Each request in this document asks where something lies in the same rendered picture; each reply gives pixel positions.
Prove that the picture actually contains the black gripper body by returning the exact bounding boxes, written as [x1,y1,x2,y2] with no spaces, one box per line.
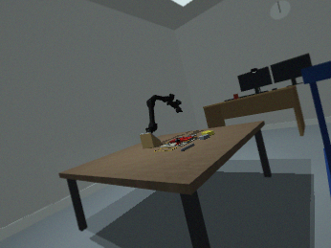
[171,101,181,113]

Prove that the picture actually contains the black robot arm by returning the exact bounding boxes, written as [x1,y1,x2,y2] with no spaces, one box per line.
[145,94,181,133]

